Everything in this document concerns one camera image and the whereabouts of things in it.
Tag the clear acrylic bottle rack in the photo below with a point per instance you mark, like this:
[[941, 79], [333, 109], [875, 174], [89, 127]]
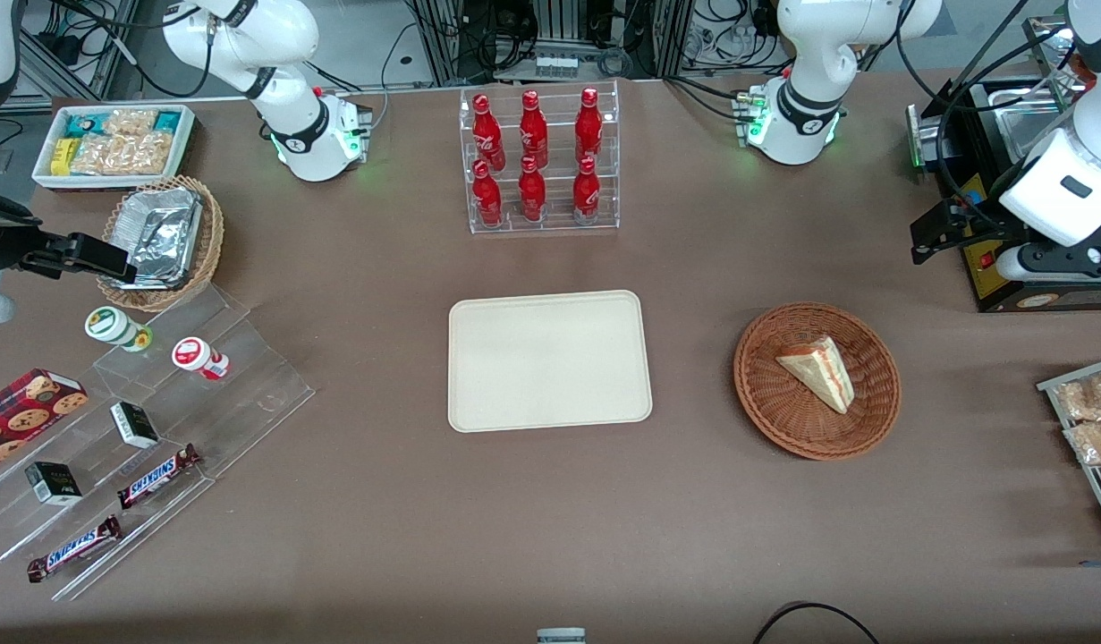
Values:
[[554, 228]]

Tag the red cola bottle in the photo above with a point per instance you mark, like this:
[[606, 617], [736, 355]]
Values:
[[532, 195], [586, 195], [588, 125], [487, 199], [487, 134], [533, 130]]

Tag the Snickers chocolate bar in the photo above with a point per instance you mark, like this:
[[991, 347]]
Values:
[[74, 548], [156, 477]]

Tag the white power strip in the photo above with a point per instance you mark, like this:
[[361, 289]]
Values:
[[556, 67]]

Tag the yellow snack pack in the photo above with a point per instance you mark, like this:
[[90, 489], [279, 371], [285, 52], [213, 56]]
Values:
[[63, 156]]

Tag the clear acrylic step display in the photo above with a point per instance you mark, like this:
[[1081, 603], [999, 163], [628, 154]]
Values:
[[246, 385]]

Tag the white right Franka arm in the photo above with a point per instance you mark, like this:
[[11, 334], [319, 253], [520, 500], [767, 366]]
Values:
[[246, 36]]

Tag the small rice cracker bag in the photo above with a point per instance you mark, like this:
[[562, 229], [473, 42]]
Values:
[[131, 122]]

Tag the white snack box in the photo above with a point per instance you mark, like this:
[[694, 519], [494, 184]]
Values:
[[112, 181]]

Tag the large teal snack pack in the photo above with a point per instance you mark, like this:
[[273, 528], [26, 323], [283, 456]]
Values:
[[83, 125]]

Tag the black hot food display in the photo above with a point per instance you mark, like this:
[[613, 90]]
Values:
[[979, 286]]

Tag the beige plastic tray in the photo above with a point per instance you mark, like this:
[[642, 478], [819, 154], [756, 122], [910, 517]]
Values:
[[550, 367]]

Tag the grey device top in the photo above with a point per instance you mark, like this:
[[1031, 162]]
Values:
[[561, 637]]

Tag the steel food pan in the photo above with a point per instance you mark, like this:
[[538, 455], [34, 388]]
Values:
[[1024, 116]]

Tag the small teal snack pack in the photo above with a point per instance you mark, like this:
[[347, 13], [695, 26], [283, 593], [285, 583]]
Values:
[[168, 122]]

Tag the fried snack pack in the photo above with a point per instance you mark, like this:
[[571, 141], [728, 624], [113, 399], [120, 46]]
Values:
[[1091, 398], [1096, 443]]

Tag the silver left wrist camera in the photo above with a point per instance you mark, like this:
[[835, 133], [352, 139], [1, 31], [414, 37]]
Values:
[[1009, 265]]

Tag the red lid drink cup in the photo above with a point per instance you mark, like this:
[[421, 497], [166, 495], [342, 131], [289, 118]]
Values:
[[192, 354]]

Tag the aluminium equipment rack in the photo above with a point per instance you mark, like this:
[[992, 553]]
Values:
[[671, 36]]

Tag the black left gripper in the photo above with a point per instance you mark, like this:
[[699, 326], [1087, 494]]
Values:
[[981, 226]]

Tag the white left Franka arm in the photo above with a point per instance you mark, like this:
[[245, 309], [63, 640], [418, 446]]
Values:
[[809, 54]]

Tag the small black box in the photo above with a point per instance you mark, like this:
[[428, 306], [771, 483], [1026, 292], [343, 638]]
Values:
[[135, 425], [54, 483]]

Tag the aluminium foil tray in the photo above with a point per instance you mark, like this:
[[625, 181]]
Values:
[[165, 233]]

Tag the green lid drink cup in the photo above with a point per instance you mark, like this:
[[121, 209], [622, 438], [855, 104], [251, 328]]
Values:
[[110, 326]]

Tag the red cookie box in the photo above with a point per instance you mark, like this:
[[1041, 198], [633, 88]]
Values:
[[22, 413]]

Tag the large rice cracker bag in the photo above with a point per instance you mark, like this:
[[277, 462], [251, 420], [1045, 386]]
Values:
[[121, 154]]

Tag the light wicker basket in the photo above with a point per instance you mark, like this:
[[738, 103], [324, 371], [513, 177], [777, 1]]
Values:
[[210, 241]]

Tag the triangular sandwich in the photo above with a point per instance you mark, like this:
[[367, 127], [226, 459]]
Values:
[[818, 368]]

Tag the brown wicker basket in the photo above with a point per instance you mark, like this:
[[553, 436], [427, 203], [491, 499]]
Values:
[[783, 411]]

